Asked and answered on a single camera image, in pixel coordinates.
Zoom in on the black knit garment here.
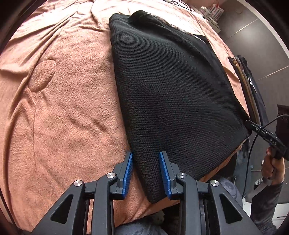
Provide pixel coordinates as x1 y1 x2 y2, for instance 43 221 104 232
109 10 251 203

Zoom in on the right forearm dark sleeve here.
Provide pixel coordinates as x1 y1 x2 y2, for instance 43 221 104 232
250 183 283 234

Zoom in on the person's right hand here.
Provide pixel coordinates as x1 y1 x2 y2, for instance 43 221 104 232
262 147 286 185

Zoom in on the orange-brown fleece blanket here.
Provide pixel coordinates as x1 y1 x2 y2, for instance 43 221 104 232
1 1 246 232

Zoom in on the white bedside cabinet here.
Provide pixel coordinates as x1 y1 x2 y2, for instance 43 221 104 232
198 1 224 34

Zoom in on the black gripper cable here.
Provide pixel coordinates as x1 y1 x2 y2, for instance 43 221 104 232
241 114 289 199

